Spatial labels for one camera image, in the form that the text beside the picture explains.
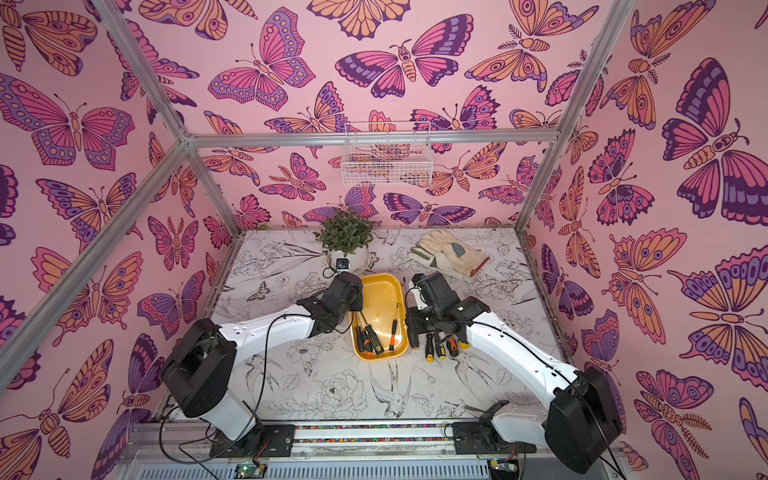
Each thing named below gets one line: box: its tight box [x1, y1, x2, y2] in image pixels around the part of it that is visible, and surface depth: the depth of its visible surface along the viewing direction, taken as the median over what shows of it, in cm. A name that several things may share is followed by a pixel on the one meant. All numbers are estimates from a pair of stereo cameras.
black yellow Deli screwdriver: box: [425, 333, 435, 363], surface depth 89 cm
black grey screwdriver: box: [360, 311, 385, 355], surface depth 89 cm
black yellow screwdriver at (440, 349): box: [435, 343, 447, 360], surface depth 89 cm
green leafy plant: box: [313, 208, 374, 257], surface depth 94 cm
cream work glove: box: [410, 229, 490, 278], surface depth 113 cm
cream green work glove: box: [409, 229, 486, 279], surface depth 112 cm
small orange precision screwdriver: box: [388, 302, 399, 351], surface depth 92 cm
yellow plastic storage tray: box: [350, 273, 409, 362], surface depth 92 cm
